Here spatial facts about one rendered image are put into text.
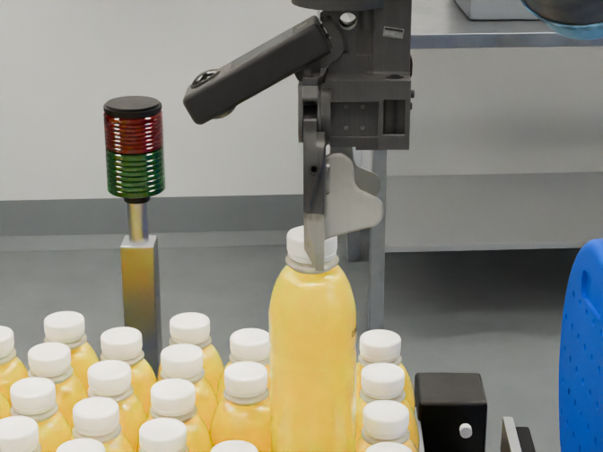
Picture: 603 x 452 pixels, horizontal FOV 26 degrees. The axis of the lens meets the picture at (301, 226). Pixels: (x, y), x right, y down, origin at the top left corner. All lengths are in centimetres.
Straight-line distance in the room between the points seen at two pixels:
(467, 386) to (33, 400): 46
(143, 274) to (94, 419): 38
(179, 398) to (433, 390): 32
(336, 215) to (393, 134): 7
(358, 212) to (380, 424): 21
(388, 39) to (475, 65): 351
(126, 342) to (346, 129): 38
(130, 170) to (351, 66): 51
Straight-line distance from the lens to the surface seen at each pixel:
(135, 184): 142
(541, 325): 393
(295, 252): 100
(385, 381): 116
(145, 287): 148
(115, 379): 118
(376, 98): 94
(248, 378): 117
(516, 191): 416
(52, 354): 123
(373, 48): 95
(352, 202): 96
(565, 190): 420
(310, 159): 94
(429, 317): 394
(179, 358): 121
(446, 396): 134
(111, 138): 142
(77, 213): 453
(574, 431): 121
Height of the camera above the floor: 163
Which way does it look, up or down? 21 degrees down
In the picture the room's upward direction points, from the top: straight up
